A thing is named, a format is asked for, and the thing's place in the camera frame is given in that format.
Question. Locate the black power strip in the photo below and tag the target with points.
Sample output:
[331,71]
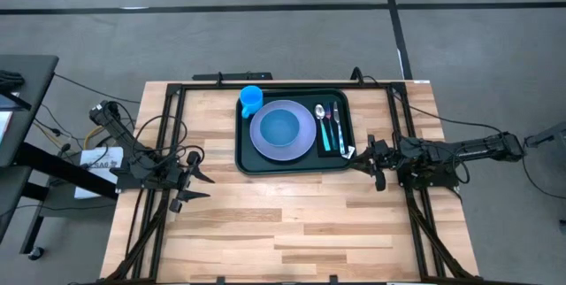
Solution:
[234,76]

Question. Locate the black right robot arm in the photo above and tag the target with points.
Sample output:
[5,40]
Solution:
[482,145]

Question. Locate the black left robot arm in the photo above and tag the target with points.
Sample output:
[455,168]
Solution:
[117,133]

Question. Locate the black aluminium table frame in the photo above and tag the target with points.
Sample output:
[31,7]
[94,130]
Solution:
[208,86]

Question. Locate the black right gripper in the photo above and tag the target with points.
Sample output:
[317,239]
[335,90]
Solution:
[384,156]

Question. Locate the white printed paper sheet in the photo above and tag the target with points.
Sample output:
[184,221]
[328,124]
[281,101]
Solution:
[86,156]

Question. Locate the black serving tray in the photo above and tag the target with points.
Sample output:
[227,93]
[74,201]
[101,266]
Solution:
[265,166]

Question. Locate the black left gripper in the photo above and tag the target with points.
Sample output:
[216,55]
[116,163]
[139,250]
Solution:
[181,176]

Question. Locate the black desk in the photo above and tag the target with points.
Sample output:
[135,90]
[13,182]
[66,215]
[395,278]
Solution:
[26,99]

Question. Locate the grey stand leg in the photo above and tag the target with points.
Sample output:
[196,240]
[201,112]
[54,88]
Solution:
[548,133]

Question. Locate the purple plastic plate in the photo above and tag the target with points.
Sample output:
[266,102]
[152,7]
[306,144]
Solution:
[305,143]

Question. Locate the blue plastic mug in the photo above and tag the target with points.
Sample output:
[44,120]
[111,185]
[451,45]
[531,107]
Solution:
[251,95]

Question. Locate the blue plastic bowl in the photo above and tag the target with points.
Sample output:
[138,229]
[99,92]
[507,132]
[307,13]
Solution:
[279,128]

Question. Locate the black cloth napkin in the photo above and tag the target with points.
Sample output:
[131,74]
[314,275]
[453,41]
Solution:
[319,141]

